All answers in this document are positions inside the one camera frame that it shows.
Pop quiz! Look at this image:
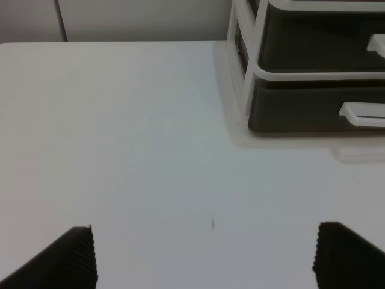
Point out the dark bottom drawer white handle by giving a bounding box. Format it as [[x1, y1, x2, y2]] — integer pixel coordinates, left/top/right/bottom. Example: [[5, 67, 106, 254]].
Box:
[[248, 79, 384, 134]]

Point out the white drawer unit frame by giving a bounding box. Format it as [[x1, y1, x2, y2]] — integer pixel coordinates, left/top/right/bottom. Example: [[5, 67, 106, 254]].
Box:
[[227, 1, 384, 116]]

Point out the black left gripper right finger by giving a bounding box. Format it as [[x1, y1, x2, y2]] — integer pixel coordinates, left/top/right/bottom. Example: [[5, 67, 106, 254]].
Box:
[[312, 222, 384, 288]]

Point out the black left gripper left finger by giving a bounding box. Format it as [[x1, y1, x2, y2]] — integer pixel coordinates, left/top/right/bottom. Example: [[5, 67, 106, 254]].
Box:
[[1, 226, 98, 288]]

